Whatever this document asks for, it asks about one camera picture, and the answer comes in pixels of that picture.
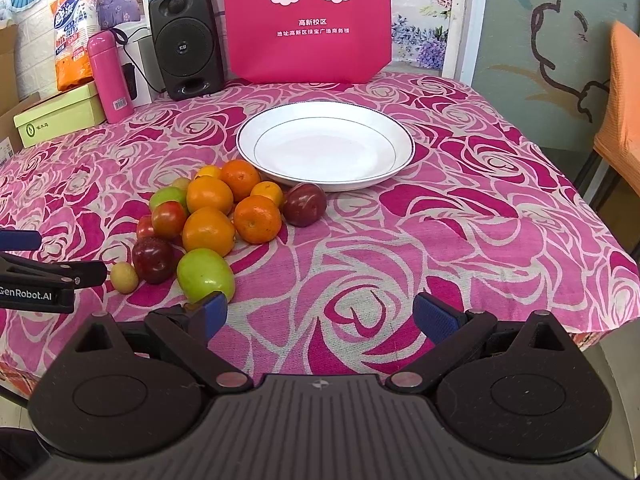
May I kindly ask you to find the small green apple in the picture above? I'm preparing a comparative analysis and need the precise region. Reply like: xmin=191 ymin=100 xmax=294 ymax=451
xmin=149 ymin=186 xmax=186 ymax=212

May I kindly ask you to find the pink thermos bottle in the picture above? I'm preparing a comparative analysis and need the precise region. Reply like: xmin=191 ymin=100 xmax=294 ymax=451
xmin=87 ymin=30 xmax=134 ymax=124

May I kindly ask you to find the brown cardboard box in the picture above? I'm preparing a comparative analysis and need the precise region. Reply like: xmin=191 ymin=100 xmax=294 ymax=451
xmin=0 ymin=21 xmax=40 ymax=164

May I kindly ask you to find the black cable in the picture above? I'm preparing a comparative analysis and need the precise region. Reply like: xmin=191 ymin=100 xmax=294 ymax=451
xmin=108 ymin=27 xmax=166 ymax=96

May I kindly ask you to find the small yellow-green fruit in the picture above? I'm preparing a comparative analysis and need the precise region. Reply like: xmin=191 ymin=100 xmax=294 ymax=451
xmin=110 ymin=261 xmax=139 ymax=295

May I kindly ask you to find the small orange near plate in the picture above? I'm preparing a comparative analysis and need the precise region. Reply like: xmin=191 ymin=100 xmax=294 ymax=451
xmin=250 ymin=180 xmax=284 ymax=208

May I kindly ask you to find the large green apple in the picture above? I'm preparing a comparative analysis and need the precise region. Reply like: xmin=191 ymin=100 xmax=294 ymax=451
xmin=177 ymin=248 xmax=235 ymax=304

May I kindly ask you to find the pink rose tablecloth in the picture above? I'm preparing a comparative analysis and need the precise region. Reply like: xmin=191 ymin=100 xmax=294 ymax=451
xmin=1 ymin=73 xmax=639 ymax=376

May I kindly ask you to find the magenta fabric tote bag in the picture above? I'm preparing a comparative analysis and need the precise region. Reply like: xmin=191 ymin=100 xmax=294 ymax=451
xmin=224 ymin=0 xmax=392 ymax=84

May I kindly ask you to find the black speaker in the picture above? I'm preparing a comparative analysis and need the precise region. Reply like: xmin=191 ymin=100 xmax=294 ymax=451
xmin=149 ymin=0 xmax=224 ymax=101

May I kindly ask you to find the orange chair cover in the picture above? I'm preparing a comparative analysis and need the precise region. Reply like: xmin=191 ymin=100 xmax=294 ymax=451
xmin=593 ymin=22 xmax=640 ymax=194

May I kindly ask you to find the small red tomato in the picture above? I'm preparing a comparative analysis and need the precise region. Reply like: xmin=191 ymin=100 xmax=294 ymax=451
xmin=136 ymin=214 xmax=154 ymax=240

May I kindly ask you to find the orange white snack bag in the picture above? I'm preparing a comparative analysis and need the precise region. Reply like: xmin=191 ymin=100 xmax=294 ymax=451
xmin=50 ymin=0 xmax=101 ymax=92

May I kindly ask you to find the white round plate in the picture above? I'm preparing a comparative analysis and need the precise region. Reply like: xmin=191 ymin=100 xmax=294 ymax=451
xmin=236 ymin=101 xmax=416 ymax=192

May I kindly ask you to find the dark red plum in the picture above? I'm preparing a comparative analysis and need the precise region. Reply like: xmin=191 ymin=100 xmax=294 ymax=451
xmin=132 ymin=236 xmax=177 ymax=285
xmin=281 ymin=183 xmax=328 ymax=228

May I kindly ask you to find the light green cardboard box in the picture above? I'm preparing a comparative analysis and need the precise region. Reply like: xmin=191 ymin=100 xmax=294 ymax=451
xmin=14 ymin=81 xmax=106 ymax=148

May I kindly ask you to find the white box behind bottle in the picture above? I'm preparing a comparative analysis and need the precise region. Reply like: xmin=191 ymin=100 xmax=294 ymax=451
xmin=117 ymin=22 xmax=165 ymax=108

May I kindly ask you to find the small yellow orange back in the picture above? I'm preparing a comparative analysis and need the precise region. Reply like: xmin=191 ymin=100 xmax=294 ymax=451
xmin=196 ymin=165 xmax=221 ymax=179

